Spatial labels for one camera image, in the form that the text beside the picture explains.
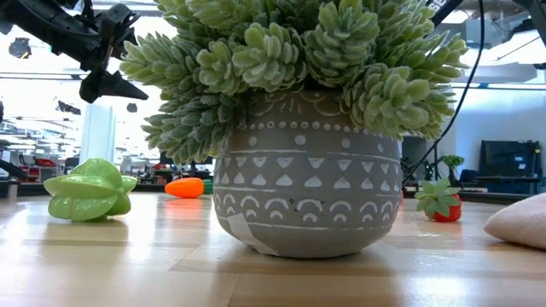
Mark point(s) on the pink soft object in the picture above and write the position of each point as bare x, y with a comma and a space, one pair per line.
522, 221

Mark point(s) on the black equipment case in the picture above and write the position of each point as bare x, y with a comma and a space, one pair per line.
507, 162

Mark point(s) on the black aluminium table frame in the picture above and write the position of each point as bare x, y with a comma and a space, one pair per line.
145, 187

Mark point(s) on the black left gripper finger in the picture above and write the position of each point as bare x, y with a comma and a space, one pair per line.
123, 23
115, 87

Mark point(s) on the red toy strawberry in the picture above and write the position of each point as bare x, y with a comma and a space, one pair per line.
441, 204

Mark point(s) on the black tripod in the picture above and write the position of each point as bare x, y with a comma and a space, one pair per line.
435, 164

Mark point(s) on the small background potted plant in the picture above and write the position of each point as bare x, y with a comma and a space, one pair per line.
453, 164

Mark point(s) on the orange toy carrot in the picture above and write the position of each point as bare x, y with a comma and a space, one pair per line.
184, 188

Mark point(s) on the white pillar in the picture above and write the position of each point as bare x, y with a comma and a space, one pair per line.
98, 132

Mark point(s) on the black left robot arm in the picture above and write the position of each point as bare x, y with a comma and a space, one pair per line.
42, 21

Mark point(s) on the succulent plant in grey pot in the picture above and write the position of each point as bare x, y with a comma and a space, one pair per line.
298, 170

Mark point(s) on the black ceiling fixture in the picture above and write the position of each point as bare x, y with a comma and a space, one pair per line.
131, 108
69, 108
20, 48

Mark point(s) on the light green toy starfruit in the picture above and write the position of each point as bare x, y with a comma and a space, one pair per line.
89, 192

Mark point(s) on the red storage bin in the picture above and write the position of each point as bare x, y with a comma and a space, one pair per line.
44, 162

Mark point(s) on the silver metal post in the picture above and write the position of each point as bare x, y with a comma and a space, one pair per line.
13, 189

